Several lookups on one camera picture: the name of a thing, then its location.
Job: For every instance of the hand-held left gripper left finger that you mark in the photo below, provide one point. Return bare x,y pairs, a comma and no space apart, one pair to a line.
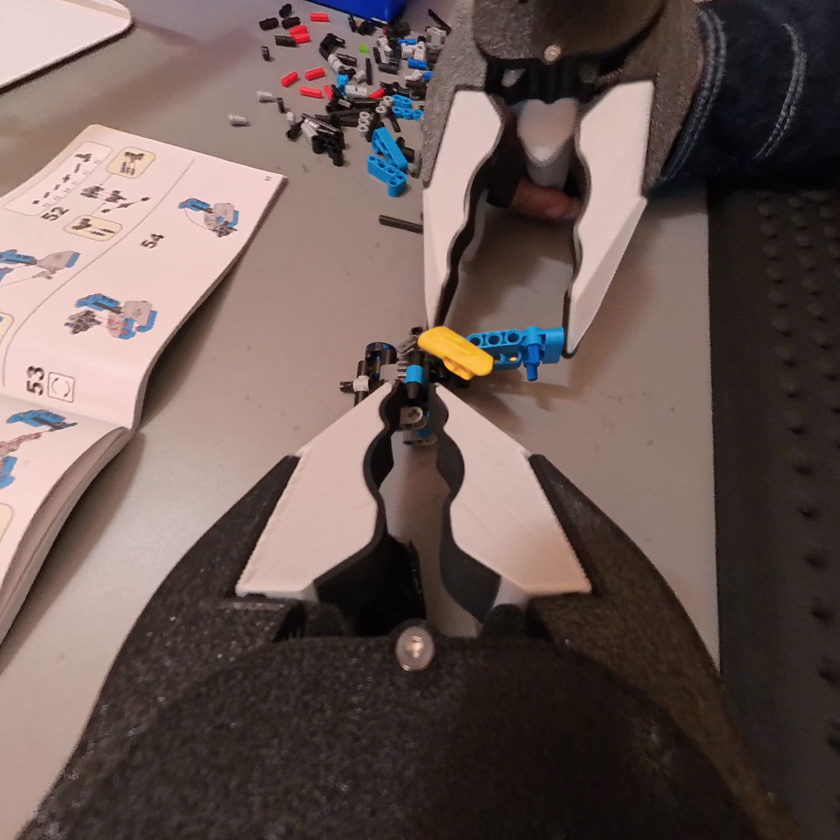
302,525

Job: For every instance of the building instruction booklet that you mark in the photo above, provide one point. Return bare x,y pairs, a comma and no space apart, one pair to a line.
118,289

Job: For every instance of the black axle rod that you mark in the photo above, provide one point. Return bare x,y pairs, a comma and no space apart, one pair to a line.
402,223

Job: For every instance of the white stand base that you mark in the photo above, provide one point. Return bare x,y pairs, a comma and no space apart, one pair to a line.
53,33

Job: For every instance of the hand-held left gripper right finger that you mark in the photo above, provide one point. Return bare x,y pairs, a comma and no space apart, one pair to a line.
525,525

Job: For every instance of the grey desk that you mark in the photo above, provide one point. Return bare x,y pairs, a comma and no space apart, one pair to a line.
263,368

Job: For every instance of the yellow blue brick assembly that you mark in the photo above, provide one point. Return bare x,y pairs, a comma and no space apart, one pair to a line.
453,348

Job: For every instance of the black blue brick assembly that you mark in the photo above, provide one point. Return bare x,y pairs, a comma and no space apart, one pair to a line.
387,357

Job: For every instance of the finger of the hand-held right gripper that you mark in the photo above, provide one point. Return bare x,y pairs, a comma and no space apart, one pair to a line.
617,197
453,184

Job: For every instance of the blue plastic bin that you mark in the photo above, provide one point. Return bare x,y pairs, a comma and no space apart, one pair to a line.
378,7

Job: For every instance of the pile of loose brick parts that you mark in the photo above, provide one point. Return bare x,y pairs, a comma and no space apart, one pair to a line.
355,92

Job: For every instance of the person's right hand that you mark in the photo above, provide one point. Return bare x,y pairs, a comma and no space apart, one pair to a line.
549,201

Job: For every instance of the person's right forearm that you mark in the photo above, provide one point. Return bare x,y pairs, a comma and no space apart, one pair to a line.
775,79

